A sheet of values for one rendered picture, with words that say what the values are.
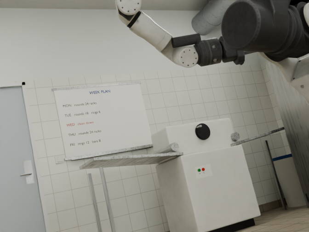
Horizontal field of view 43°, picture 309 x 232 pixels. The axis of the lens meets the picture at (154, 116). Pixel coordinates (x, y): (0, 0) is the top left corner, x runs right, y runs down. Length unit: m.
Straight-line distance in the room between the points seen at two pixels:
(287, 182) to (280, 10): 4.56
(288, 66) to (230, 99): 4.60
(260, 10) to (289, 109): 3.82
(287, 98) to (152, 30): 3.52
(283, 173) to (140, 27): 4.33
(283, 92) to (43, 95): 2.73
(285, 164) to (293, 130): 0.80
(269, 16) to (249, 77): 5.19
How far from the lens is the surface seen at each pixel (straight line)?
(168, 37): 1.32
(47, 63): 4.83
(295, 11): 1.03
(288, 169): 5.39
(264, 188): 5.75
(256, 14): 0.91
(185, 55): 1.30
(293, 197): 5.45
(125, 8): 1.26
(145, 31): 1.30
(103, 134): 4.71
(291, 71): 1.16
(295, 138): 4.69
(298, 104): 4.61
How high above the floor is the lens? 0.53
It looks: 11 degrees up
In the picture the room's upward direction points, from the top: 13 degrees counter-clockwise
